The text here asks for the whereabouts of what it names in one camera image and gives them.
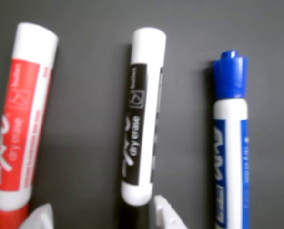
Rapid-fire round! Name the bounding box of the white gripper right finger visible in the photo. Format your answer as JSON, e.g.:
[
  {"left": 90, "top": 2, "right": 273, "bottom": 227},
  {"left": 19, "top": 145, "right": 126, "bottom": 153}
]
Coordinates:
[{"left": 153, "top": 195, "right": 184, "bottom": 229}]

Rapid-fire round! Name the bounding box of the grey rubber mat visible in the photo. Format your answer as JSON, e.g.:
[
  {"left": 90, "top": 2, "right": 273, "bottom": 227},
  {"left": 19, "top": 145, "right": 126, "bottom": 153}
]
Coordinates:
[{"left": 0, "top": 0, "right": 284, "bottom": 229}]

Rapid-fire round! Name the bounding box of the blue dry erase marker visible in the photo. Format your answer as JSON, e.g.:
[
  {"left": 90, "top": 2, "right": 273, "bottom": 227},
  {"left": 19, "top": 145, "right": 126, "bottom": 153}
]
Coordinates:
[{"left": 212, "top": 49, "right": 250, "bottom": 229}]

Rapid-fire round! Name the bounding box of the black dry erase marker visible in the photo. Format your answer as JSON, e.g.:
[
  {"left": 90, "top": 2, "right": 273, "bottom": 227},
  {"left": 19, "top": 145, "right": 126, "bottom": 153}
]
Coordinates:
[{"left": 119, "top": 27, "right": 167, "bottom": 229}]

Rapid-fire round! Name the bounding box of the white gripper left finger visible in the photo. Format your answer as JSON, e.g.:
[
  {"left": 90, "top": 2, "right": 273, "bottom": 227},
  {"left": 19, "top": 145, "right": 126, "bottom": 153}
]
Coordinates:
[{"left": 18, "top": 203, "right": 55, "bottom": 229}]

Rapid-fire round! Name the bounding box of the red dry erase marker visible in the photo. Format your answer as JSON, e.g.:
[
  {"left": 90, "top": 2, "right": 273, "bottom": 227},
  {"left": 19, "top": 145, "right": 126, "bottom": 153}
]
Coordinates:
[{"left": 0, "top": 22, "right": 59, "bottom": 229}]

